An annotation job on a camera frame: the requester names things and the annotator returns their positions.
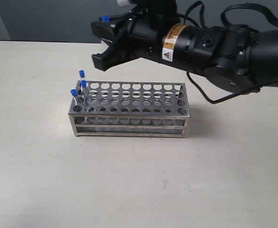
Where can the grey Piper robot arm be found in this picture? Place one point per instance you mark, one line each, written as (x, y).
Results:
(258, 62)

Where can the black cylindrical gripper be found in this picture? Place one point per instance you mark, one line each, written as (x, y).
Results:
(170, 42)

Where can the stainless steel test tube rack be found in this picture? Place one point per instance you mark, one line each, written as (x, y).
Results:
(132, 109)

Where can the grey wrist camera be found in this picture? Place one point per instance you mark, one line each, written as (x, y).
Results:
(154, 6)

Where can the blue-capped tube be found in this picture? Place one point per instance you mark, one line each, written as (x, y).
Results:
(105, 18)
(82, 78)
(77, 100)
(86, 95)

